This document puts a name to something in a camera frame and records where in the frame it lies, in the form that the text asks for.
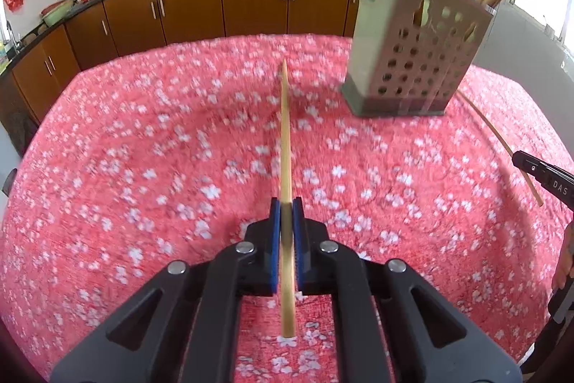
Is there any dark object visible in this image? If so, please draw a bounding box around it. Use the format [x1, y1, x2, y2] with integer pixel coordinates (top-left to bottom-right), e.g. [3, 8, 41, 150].
[2, 168, 19, 197]

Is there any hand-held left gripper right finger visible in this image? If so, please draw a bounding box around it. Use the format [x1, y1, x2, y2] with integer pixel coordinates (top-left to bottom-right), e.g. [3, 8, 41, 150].
[292, 198, 523, 383]

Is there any red floral tablecloth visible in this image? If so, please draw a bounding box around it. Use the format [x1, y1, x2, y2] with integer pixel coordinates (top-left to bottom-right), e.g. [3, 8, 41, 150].
[0, 33, 574, 383]

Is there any wooden lower kitchen cabinet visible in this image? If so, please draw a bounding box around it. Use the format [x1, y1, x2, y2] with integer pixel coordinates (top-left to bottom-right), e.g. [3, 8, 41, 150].
[0, 0, 386, 159]

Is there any perforated beige utensil holder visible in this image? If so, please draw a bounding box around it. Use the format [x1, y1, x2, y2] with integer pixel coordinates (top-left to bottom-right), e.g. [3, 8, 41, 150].
[341, 0, 494, 118]

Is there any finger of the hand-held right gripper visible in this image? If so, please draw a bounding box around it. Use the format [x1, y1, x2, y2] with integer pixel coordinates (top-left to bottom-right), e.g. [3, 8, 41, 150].
[512, 150, 554, 193]

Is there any person's right hand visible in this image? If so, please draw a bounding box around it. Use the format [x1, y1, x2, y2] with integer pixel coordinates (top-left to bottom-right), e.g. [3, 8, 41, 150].
[552, 221, 574, 291]

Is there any metal faucet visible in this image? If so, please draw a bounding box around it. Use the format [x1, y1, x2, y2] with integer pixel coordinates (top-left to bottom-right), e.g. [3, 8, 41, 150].
[4, 20, 21, 52]

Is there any green basin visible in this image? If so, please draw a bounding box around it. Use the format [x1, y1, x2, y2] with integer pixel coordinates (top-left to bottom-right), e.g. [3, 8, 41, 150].
[41, 0, 75, 27]

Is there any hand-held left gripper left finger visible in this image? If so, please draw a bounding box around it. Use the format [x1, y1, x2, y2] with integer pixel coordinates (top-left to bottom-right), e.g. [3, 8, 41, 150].
[49, 198, 281, 383]

